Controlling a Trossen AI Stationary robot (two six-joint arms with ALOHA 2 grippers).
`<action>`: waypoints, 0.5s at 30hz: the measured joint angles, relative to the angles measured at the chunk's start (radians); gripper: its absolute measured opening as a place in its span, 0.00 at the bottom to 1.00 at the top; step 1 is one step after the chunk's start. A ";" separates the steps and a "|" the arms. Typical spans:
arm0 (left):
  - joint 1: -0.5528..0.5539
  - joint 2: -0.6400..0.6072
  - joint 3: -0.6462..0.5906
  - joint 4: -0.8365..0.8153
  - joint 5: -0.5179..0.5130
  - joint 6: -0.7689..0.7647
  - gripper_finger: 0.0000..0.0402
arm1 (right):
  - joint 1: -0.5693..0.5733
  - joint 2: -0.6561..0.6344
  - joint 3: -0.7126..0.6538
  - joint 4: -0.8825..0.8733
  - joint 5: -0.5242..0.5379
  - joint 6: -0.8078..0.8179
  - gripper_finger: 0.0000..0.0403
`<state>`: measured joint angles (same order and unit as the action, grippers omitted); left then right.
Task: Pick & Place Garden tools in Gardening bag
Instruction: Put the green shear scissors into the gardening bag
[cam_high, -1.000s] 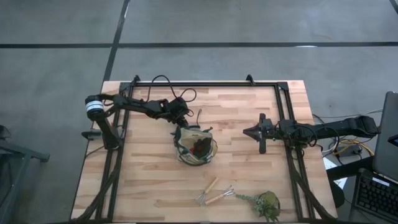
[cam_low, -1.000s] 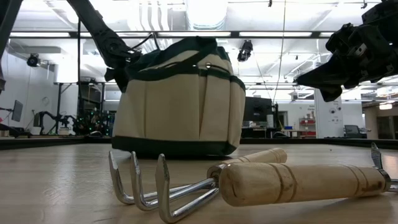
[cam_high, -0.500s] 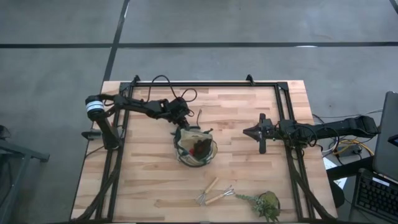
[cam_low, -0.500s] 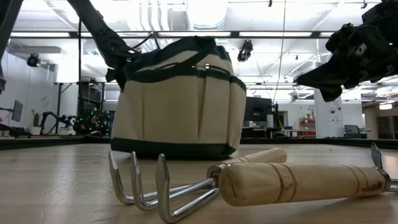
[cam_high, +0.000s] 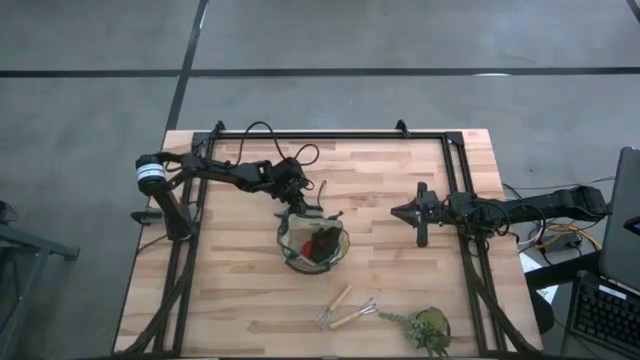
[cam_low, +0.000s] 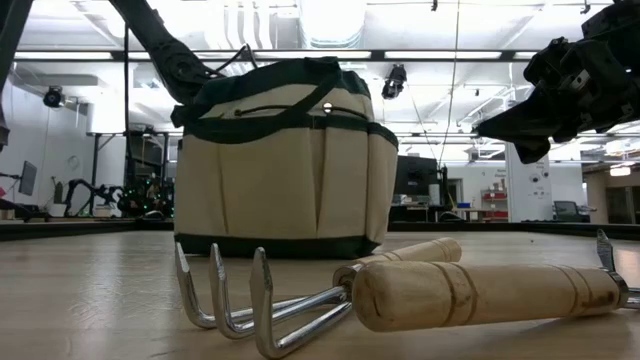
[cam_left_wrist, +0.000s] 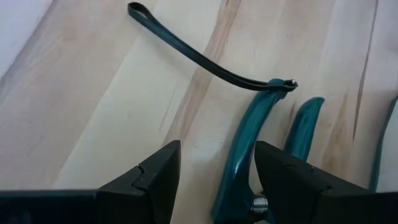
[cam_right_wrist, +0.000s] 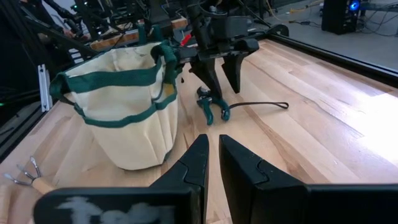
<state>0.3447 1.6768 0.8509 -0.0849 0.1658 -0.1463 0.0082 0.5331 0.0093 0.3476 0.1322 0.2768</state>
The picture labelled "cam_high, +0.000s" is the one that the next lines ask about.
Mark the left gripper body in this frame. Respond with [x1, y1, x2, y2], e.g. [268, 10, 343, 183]
[269, 157, 314, 204]

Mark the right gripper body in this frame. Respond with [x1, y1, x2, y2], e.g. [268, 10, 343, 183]
[416, 182, 454, 248]

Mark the wooden-handled three-prong cultivator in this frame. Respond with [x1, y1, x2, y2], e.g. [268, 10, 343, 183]
[313, 284, 353, 331]

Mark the wooden-handled hand fork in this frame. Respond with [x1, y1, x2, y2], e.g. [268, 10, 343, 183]
[328, 298, 380, 331]

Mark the beige green gardening bag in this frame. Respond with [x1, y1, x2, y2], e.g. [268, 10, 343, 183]
[276, 208, 351, 276]

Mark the artificial green potted plant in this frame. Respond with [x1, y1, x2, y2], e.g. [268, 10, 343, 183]
[378, 306, 453, 359]

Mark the white paper sheet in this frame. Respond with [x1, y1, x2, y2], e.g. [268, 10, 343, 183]
[519, 252, 559, 304]

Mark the black power adapter box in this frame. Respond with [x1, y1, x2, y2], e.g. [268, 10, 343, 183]
[542, 233, 584, 254]

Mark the black side table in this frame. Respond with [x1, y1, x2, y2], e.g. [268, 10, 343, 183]
[524, 249, 601, 292]

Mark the black round stool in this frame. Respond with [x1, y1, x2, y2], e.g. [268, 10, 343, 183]
[529, 289, 556, 336]

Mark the black table clamp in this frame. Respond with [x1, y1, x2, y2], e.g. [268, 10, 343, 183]
[130, 209, 164, 226]

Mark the grey laptop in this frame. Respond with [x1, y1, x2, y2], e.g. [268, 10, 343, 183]
[598, 146, 640, 292]

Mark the black keyboard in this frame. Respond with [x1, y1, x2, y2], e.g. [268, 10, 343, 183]
[569, 278, 640, 359]

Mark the grey metal stand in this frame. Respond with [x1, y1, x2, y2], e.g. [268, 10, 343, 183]
[0, 199, 81, 360]

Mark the black aluminium table frame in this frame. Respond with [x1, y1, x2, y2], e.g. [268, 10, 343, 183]
[119, 119, 532, 357]

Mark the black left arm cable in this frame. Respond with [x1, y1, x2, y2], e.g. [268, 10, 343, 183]
[234, 120, 329, 209]

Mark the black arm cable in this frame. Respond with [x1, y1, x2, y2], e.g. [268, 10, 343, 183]
[234, 120, 329, 209]
[462, 199, 549, 246]

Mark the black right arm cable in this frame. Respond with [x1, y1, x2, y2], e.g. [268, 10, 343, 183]
[462, 199, 549, 246]

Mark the white cable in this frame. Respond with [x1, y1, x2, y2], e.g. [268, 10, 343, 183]
[502, 174, 617, 247]

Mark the yellow cable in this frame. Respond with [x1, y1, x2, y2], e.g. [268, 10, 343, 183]
[534, 222, 602, 251]

